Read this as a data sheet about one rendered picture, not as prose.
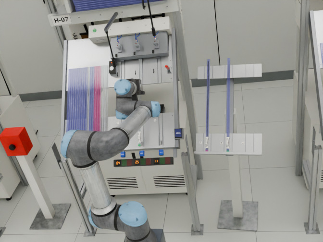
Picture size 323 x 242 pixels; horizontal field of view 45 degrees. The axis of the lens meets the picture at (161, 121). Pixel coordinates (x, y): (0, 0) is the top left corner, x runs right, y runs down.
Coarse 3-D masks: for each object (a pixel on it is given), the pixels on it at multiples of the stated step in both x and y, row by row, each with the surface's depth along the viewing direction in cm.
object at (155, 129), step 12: (108, 120) 224; (120, 120) 222; (156, 120) 218; (168, 120) 216; (144, 132) 218; (156, 132) 216; (168, 132) 215; (132, 144) 217; (144, 144) 216; (156, 144) 215; (168, 144) 213
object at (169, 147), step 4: (128, 148) 215; (132, 148) 215; (136, 148) 214; (140, 148) 214; (144, 148) 213; (148, 148) 213; (152, 148) 214; (156, 148) 214; (160, 148) 214; (164, 148) 215; (168, 148) 215; (172, 148) 215; (176, 148) 216
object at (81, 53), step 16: (80, 48) 238; (96, 48) 235; (80, 64) 235; (96, 64) 233; (128, 64) 229; (144, 64) 227; (160, 64) 225; (112, 80) 229; (144, 80) 224; (160, 80) 222
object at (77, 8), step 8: (72, 0) 218; (80, 0) 218; (88, 0) 217; (96, 0) 217; (104, 0) 216; (112, 0) 216; (120, 0) 215; (128, 0) 215; (136, 0) 214; (144, 0) 213; (152, 0) 213; (160, 0) 212; (80, 8) 220; (88, 8) 220; (96, 8) 219
